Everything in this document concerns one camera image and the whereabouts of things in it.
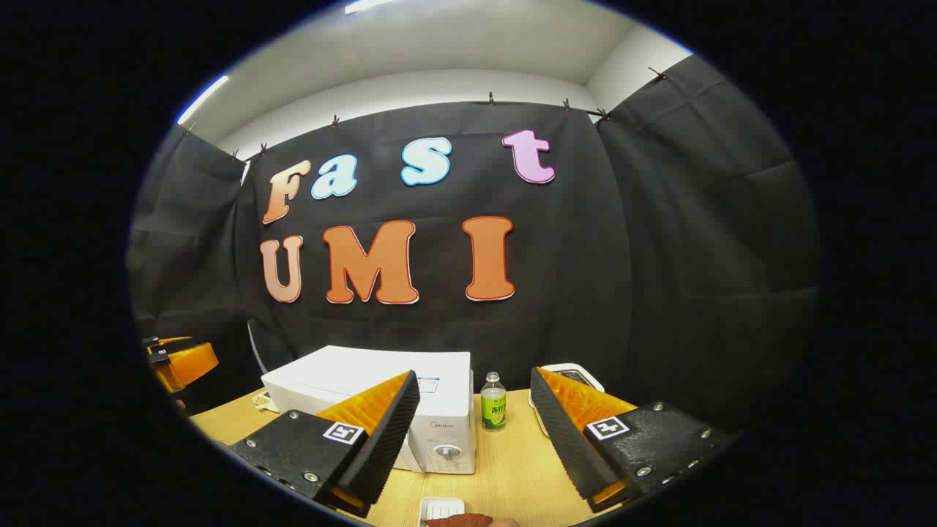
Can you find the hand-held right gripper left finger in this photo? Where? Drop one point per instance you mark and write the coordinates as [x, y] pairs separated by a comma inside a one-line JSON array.
[[388, 439]]

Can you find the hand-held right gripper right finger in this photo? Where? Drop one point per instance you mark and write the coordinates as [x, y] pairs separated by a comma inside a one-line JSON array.
[[564, 439]]

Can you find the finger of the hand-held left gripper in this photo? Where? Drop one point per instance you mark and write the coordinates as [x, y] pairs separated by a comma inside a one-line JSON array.
[[187, 366], [165, 341]]

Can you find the white microwave oven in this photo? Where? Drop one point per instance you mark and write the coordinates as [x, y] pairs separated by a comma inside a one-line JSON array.
[[344, 373]]

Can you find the reddish brown meat slice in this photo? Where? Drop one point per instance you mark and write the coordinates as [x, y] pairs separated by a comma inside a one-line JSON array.
[[457, 521]]

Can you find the white toaster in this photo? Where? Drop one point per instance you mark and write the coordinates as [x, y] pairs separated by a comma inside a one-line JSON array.
[[594, 380]]

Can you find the green label drink bottle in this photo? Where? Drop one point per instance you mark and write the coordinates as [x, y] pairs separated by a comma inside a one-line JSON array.
[[493, 410]]

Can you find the white divided condiment dish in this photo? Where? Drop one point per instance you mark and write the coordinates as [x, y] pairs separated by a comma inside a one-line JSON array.
[[263, 401]]

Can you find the white ribbed plastic tray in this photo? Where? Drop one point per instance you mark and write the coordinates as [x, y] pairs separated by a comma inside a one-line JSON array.
[[439, 506]]

